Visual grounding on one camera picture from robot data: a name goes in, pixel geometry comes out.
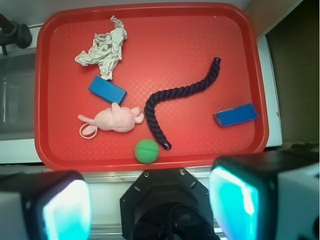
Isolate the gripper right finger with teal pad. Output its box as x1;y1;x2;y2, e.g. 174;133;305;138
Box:
208;150;320;240

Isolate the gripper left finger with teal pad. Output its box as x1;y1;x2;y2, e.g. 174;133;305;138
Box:
0;170;93;240

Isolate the blue sponge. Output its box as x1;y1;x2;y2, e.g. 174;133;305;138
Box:
213;103;259;127

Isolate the green golf ball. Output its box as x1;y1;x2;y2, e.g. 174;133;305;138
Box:
134;139;160;164

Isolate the pink plush bunny toy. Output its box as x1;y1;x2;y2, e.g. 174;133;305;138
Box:
77;102;145;140

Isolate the blue rectangular block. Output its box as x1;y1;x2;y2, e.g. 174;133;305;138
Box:
88;76;127;105

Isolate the grey plastic sink basin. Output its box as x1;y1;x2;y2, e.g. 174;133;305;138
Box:
0;47;38;143

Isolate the red plastic tray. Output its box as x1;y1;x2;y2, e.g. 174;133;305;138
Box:
34;2;269;172

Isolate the crumpled white paper towel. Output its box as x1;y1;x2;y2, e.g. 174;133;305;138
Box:
74;15;128;81

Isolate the brown cardboard panel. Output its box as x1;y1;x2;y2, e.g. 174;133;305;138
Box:
245;0;320;146

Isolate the grey sink faucet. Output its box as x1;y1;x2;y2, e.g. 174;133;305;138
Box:
0;13;33;56

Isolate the aluminium rail strip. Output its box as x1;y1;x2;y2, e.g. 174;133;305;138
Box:
0;164;211;184

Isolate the dark navy braided rope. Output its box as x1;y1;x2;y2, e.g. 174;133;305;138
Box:
144;56;222;151

